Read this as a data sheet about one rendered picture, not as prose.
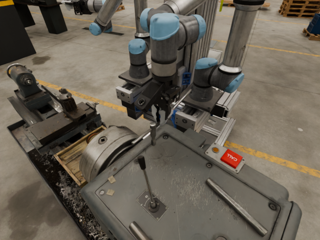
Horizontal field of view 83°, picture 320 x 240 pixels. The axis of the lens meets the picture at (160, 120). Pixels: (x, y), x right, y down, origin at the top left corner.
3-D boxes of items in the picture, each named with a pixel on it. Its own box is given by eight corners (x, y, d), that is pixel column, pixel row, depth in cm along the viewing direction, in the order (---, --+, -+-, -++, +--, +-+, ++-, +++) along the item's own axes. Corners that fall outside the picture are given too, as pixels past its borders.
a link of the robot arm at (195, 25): (181, 9, 58) (156, 15, 52) (211, 15, 52) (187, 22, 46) (179, 35, 63) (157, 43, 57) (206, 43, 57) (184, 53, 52)
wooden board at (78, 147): (130, 150, 118) (129, 146, 116) (81, 189, 99) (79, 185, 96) (103, 128, 133) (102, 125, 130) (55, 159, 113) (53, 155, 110)
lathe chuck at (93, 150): (147, 155, 105) (135, 121, 81) (105, 199, 91) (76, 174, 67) (137, 147, 109) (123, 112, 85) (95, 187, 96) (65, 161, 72)
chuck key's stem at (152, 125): (153, 147, 71) (153, 126, 63) (149, 144, 72) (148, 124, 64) (157, 144, 72) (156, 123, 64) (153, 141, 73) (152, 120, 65)
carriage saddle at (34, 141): (102, 119, 141) (100, 113, 137) (41, 155, 115) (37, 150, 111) (82, 104, 155) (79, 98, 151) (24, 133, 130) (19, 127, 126)
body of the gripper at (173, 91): (180, 101, 64) (183, 70, 56) (165, 113, 59) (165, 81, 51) (164, 93, 68) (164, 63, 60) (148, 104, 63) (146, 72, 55)
